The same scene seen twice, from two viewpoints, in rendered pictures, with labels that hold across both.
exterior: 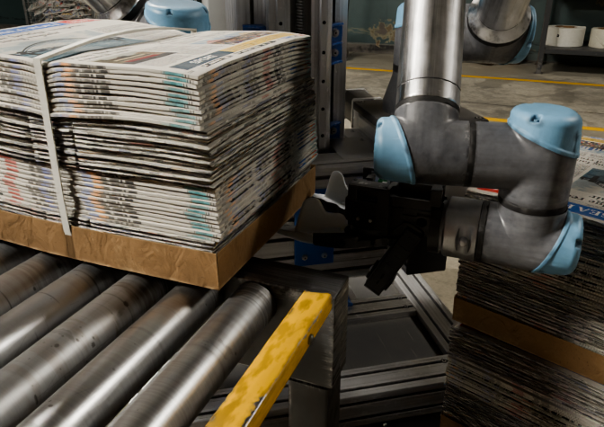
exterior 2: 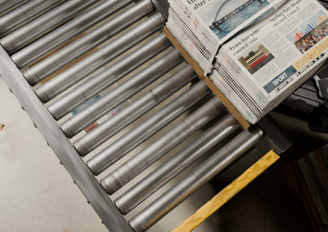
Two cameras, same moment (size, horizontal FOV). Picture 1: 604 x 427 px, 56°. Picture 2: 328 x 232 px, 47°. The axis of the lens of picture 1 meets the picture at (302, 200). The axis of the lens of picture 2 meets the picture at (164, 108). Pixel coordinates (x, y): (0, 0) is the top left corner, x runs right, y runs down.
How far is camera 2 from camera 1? 73 cm
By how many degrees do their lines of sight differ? 49
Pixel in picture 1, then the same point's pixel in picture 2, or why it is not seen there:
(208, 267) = (245, 124)
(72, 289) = (198, 95)
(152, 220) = (234, 100)
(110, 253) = (215, 92)
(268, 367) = (244, 180)
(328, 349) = not seen: hidden behind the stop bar
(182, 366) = (222, 159)
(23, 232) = (189, 60)
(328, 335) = not seen: hidden behind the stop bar
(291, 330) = (258, 168)
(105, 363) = (201, 145)
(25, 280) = (184, 80)
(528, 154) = not seen: outside the picture
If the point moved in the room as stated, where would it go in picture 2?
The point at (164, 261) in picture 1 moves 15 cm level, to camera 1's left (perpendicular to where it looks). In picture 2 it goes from (232, 110) to (186, 83)
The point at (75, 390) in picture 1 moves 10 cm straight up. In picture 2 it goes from (191, 153) to (196, 144)
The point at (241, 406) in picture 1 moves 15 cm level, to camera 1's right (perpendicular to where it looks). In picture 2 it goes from (231, 191) to (282, 221)
